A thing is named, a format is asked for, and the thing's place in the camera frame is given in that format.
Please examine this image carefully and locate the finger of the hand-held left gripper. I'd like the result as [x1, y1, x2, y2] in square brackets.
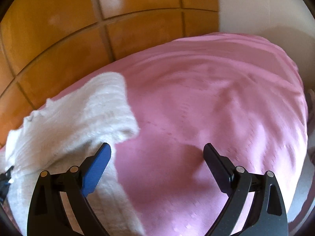
[0, 166, 15, 203]

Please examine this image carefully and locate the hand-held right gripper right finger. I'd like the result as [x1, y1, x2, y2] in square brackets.
[203, 143, 288, 236]

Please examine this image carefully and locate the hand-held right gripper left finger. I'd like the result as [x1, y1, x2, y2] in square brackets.
[27, 142, 112, 236]

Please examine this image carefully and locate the white knitted sweater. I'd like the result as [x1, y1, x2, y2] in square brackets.
[0, 72, 145, 236]

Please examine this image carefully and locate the pink blanket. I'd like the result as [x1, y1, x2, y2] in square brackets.
[0, 32, 309, 236]

